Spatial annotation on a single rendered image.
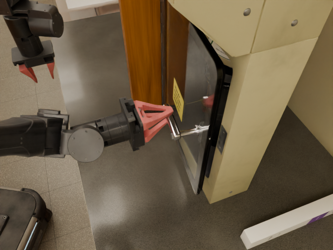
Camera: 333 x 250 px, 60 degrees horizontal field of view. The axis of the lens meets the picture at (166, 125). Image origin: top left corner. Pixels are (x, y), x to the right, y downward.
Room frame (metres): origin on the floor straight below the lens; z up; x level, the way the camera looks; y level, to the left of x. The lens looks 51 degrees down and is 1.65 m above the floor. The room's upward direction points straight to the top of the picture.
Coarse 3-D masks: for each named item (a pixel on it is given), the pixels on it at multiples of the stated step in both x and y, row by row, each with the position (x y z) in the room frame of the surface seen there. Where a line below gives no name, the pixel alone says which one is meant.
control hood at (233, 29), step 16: (176, 0) 0.28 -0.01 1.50; (192, 0) 0.28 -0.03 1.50; (208, 0) 0.29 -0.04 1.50; (224, 0) 0.30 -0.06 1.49; (240, 0) 0.30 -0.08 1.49; (256, 0) 0.31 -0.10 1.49; (192, 16) 0.28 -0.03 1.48; (208, 16) 0.29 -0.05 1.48; (224, 16) 0.30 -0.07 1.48; (240, 16) 0.31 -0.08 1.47; (256, 16) 0.31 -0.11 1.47; (208, 32) 0.29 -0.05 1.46; (224, 32) 0.30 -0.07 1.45; (240, 32) 0.31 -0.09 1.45; (224, 48) 0.30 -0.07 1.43; (240, 48) 0.31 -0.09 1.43
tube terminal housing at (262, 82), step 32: (288, 0) 0.33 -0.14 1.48; (320, 0) 0.35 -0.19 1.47; (256, 32) 0.32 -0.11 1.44; (288, 32) 0.33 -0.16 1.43; (320, 32) 0.36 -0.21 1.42; (256, 64) 0.32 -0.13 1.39; (288, 64) 0.34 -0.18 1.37; (256, 96) 0.33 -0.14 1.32; (288, 96) 0.35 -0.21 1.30; (224, 128) 0.33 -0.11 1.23; (256, 128) 0.34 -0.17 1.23; (224, 160) 0.32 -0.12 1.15; (256, 160) 0.35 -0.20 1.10; (224, 192) 0.33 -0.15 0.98
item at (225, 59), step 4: (212, 40) 0.45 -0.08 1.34; (212, 44) 0.45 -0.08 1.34; (216, 44) 0.44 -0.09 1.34; (216, 48) 0.44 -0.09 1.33; (220, 48) 0.43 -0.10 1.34; (220, 52) 0.43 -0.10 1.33; (220, 56) 0.42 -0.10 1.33; (224, 56) 0.42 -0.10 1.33; (224, 60) 0.41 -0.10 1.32; (228, 60) 0.41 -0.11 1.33; (224, 64) 0.41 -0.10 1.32; (228, 64) 0.41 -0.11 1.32
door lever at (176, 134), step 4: (164, 104) 0.42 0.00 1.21; (168, 104) 0.42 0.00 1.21; (168, 116) 0.38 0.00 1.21; (172, 116) 0.38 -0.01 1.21; (168, 120) 0.37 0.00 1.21; (172, 120) 0.37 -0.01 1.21; (168, 124) 0.37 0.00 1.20; (172, 124) 0.36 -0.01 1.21; (176, 124) 0.36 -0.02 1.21; (172, 128) 0.35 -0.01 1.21; (176, 128) 0.35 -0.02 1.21; (192, 128) 0.35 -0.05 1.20; (196, 128) 0.35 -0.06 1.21; (172, 132) 0.34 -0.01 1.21; (176, 132) 0.34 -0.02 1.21; (180, 132) 0.34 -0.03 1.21; (184, 132) 0.34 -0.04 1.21; (188, 132) 0.34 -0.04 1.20; (192, 132) 0.35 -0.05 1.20; (196, 132) 0.35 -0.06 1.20; (172, 136) 0.34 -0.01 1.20; (176, 136) 0.33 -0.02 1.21; (180, 136) 0.34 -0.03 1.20; (196, 136) 0.34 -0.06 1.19
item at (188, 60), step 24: (168, 24) 0.55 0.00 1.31; (192, 24) 0.42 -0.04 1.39; (168, 48) 0.55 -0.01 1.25; (192, 48) 0.41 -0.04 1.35; (168, 72) 0.55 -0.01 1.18; (192, 72) 0.40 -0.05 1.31; (216, 72) 0.32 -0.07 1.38; (168, 96) 0.55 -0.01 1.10; (192, 96) 0.39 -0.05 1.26; (216, 96) 0.31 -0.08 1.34; (192, 120) 0.38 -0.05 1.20; (192, 144) 0.37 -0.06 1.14; (192, 168) 0.35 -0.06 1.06
